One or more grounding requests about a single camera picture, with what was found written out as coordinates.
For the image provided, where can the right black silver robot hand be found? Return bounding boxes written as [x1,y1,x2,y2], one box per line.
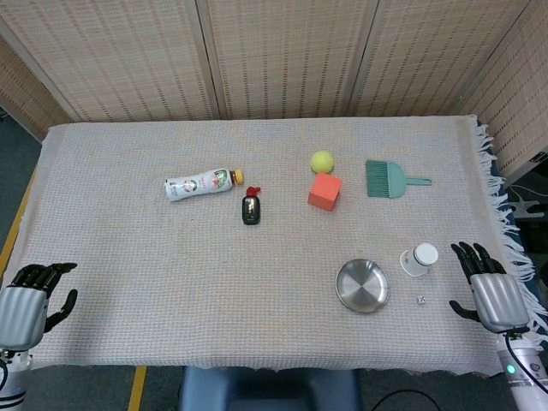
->
[448,241,532,334]

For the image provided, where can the white drink bottle yellow cap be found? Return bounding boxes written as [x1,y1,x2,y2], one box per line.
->
[163,168,245,203]

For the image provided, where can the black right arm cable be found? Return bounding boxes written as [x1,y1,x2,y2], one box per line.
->
[503,330,526,366]

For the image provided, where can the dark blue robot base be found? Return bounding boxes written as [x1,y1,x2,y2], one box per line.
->
[177,366,363,411]

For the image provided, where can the white metal stand foot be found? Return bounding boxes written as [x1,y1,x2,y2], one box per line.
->
[511,200,548,220]

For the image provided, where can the dark blue table cover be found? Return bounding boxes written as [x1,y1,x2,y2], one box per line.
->
[475,122,548,331]

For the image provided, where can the white paper cup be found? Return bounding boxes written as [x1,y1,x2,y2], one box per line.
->
[399,242,439,277]

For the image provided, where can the beige waffle tablecloth with fringe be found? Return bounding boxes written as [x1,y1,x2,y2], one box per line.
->
[8,113,548,378]

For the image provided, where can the woven folding screen panel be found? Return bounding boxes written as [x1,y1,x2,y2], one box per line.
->
[196,0,380,121]
[0,0,219,123]
[348,0,532,117]
[456,0,548,176]
[0,32,82,142]

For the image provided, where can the orange cube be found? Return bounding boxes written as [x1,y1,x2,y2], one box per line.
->
[307,172,343,212]

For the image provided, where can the yellow tennis ball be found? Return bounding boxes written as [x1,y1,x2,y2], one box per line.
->
[310,150,335,174]

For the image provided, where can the teal hand brush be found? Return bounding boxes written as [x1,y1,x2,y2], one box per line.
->
[365,159,432,200]

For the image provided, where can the black floor cable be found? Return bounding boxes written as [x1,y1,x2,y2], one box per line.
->
[371,374,510,411]

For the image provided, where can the silver metal bowl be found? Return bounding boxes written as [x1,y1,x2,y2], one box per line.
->
[335,258,391,314]

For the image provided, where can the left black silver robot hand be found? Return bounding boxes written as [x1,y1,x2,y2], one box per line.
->
[0,262,79,352]

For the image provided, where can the black sauce bottle red cap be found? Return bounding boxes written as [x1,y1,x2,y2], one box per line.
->
[241,185,262,226]

